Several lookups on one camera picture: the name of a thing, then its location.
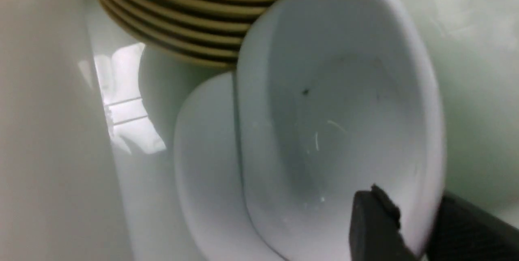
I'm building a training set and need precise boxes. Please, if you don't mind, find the large white plastic tub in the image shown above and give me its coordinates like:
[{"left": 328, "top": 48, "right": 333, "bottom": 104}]
[{"left": 1, "top": 0, "right": 518, "bottom": 261}]

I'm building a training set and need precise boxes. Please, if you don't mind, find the stack of white dishes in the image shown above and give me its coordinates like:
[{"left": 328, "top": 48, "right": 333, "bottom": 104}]
[{"left": 173, "top": 71, "right": 283, "bottom": 261}]

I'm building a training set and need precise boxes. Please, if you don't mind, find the white square dish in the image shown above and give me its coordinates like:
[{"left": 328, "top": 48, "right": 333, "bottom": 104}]
[{"left": 236, "top": 0, "right": 446, "bottom": 261}]

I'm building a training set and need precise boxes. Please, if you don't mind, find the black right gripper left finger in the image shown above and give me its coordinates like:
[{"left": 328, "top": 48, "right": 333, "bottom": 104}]
[{"left": 349, "top": 184, "right": 419, "bottom": 261}]

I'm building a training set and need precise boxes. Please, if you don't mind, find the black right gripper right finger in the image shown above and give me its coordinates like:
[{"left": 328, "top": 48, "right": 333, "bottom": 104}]
[{"left": 426, "top": 192, "right": 519, "bottom": 261}]

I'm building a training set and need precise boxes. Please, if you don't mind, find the stack of tan bowls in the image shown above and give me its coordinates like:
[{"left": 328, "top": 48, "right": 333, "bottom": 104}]
[{"left": 97, "top": 0, "right": 278, "bottom": 69}]

